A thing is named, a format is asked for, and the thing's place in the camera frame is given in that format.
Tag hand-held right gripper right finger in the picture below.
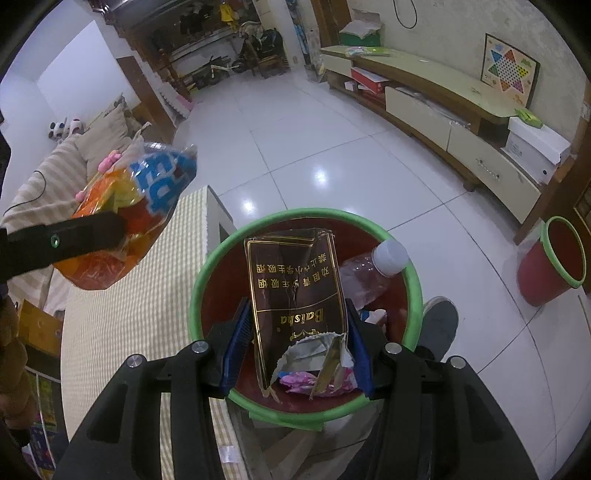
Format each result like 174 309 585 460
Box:
344 299 539 480

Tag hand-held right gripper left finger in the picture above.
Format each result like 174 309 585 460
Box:
53 298 254 480

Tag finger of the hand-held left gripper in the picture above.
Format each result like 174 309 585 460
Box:
0 211 127 280

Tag large red bin green rim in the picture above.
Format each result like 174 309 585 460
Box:
188 208 423 432

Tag pink snack bag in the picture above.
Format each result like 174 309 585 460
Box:
279 371 324 394

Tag orange snack bag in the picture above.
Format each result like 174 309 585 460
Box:
53 142 199 291

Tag dark chocolate wrapper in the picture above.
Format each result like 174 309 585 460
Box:
244 227 356 400

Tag clear plastic bottle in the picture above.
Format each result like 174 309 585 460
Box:
339 240 409 310

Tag person's left forearm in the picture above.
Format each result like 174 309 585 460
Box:
0 295 40 444

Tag striped beige sofa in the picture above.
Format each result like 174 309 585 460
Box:
0 95 153 315

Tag pink toy wand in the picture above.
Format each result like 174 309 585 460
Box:
74 150 123 201

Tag grey shoe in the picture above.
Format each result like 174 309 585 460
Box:
421 296 460 363

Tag yellow checkered tablecloth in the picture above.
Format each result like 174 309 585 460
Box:
60 185 241 480

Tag beige pillow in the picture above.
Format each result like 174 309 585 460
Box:
74 104 132 162

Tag wooden side table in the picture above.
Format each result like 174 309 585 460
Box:
18 298 65 358

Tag white plush toy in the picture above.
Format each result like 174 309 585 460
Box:
48 115 86 141

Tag pink white foam mats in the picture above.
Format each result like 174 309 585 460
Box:
157 76 195 125

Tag rack of colourful booklets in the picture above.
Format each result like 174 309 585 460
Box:
23 369 65 480

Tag small red bin green rim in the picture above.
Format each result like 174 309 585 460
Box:
516 215 587 308

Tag white balance bike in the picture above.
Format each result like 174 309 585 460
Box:
185 55 245 90

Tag black stroller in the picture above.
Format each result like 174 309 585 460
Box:
238 23 284 77

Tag white cardboard box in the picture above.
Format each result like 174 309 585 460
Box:
505 115 573 185

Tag red flat box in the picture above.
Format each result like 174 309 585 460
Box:
350 67 389 95

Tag long television cabinet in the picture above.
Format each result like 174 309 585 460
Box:
320 45 543 224

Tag small green box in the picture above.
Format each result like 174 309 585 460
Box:
515 108 543 130

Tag green plastic packet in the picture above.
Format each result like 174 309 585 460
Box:
345 45 391 58

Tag green open box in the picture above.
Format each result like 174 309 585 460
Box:
339 9 384 47

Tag star checkers board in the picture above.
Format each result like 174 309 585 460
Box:
480 33 541 106

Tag black television cable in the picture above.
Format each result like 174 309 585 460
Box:
392 0 419 29

